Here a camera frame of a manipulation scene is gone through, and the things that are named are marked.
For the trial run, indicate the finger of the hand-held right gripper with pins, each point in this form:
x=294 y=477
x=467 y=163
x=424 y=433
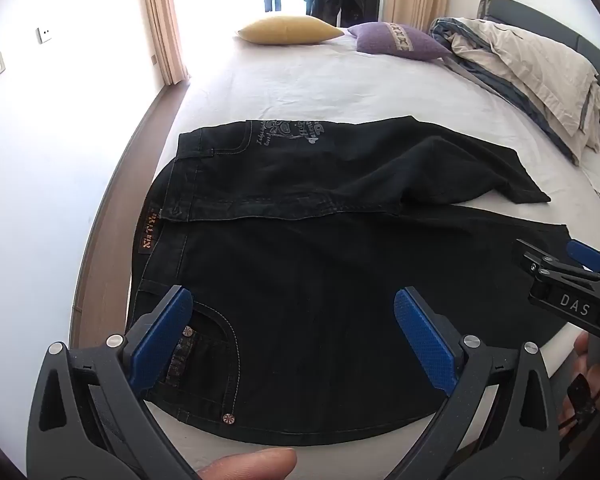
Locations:
x=555 y=285
x=586 y=256

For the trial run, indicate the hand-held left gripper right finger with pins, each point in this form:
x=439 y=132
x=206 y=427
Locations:
x=425 y=340

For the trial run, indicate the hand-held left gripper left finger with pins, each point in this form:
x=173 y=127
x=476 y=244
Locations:
x=162 y=330

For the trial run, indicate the black denim pants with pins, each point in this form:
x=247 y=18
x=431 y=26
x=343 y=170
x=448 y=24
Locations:
x=305 y=270

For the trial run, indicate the person's right hand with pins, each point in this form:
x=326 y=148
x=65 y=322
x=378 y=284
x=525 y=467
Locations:
x=581 y=345

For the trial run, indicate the person's left hand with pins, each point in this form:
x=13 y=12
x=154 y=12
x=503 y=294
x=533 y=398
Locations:
x=250 y=465

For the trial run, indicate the folded beige grey quilt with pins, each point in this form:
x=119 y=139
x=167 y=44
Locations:
x=530 y=65

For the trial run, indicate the grey headboard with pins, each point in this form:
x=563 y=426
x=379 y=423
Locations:
x=555 y=25

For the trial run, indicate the bed with white sheet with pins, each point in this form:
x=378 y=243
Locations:
x=305 y=90

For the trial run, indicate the purple pillow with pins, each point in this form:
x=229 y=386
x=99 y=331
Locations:
x=395 y=40

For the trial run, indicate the yellow pillow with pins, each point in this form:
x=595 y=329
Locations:
x=290 y=29

